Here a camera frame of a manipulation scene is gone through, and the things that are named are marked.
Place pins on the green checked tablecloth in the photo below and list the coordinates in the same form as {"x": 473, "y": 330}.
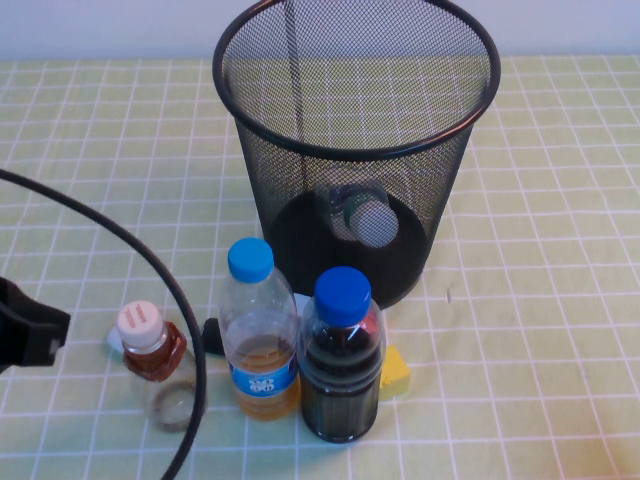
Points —
{"x": 525, "y": 200}

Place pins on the dark cola bottle blue cap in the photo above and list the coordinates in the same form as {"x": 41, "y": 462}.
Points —
{"x": 340, "y": 380}

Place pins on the yellow block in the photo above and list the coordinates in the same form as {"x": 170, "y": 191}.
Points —
{"x": 395, "y": 372}

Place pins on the orange liquid bottle blue label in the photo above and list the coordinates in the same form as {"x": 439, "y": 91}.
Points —
{"x": 260, "y": 320}

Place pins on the green label clear bottle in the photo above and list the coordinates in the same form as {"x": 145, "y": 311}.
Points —
{"x": 372, "y": 222}

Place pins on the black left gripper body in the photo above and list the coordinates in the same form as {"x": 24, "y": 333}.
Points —
{"x": 30, "y": 335}

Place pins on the black mesh wastebasket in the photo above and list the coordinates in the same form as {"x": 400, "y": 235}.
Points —
{"x": 350, "y": 165}

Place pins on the brown label clear bottle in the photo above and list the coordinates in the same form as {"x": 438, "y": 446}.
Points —
{"x": 150, "y": 360}

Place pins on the small black object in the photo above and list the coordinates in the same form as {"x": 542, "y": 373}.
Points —
{"x": 214, "y": 340}

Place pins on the white earbud case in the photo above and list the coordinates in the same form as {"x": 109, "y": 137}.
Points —
{"x": 112, "y": 341}

